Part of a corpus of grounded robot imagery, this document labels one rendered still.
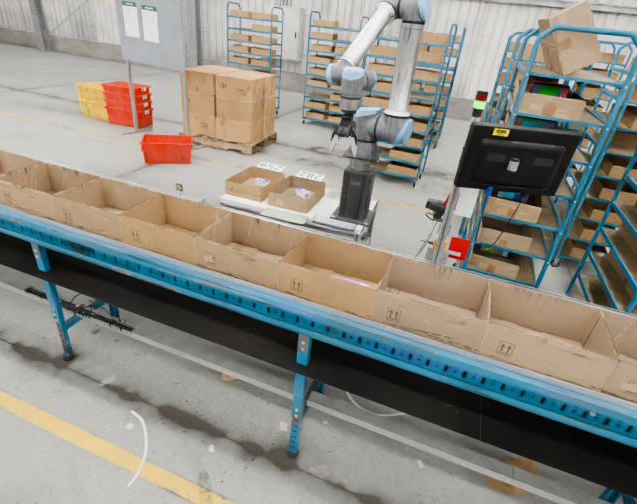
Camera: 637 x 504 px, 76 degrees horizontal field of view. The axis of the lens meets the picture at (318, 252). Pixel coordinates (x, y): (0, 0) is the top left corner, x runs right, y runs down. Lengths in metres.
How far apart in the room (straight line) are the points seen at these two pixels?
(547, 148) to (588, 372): 0.98
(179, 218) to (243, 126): 4.25
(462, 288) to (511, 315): 0.22
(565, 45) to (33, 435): 3.25
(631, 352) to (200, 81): 5.93
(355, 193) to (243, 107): 3.89
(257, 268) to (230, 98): 4.85
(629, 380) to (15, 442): 2.55
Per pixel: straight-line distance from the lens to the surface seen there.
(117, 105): 7.73
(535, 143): 2.08
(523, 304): 1.80
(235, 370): 2.20
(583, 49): 2.61
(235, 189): 2.88
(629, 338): 1.93
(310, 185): 3.03
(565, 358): 1.59
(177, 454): 2.29
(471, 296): 1.78
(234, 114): 6.35
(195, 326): 1.95
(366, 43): 2.21
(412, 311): 1.51
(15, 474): 2.45
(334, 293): 1.55
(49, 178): 2.75
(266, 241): 1.93
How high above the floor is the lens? 1.88
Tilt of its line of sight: 30 degrees down
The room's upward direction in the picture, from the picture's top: 6 degrees clockwise
